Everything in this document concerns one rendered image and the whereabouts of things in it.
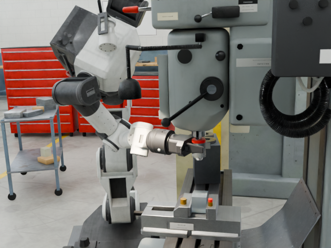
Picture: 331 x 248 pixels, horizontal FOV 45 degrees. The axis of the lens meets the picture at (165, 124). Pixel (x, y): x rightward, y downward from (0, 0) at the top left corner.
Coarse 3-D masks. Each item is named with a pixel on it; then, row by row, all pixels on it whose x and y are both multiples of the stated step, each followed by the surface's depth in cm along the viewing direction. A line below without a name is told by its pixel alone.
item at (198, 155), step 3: (195, 144) 131; (198, 144) 131; (201, 144) 131; (204, 144) 132; (204, 147) 132; (204, 150) 132; (192, 153) 133; (195, 153) 132; (198, 153) 131; (201, 153) 131; (204, 153) 132; (195, 156) 132; (198, 156) 132; (201, 156) 132; (204, 156) 132
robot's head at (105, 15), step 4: (104, 12) 143; (100, 16) 143; (104, 16) 143; (108, 16) 145; (100, 20) 144; (104, 20) 142; (100, 24) 143; (104, 24) 142; (100, 28) 142; (104, 28) 141; (100, 32) 141; (104, 32) 141
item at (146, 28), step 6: (150, 0) 1002; (102, 6) 1025; (150, 6) 1006; (150, 12) 1009; (144, 18) 1015; (150, 18) 1013; (144, 24) 1018; (150, 24) 1016; (138, 30) 1024; (144, 30) 1022; (150, 30) 1019; (156, 30) 1017
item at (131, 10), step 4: (124, 8) 136; (128, 8) 135; (132, 8) 135; (136, 8) 135; (140, 8) 135; (144, 8) 135; (148, 8) 135; (124, 12) 136; (128, 12) 136; (132, 12) 136; (136, 12) 136
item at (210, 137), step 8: (208, 136) 191; (216, 136) 195; (216, 144) 181; (208, 152) 181; (216, 152) 181; (200, 160) 182; (208, 160) 182; (216, 160) 181; (200, 168) 183; (208, 168) 182; (216, 168) 182; (200, 176) 183; (208, 176) 183; (216, 176) 183
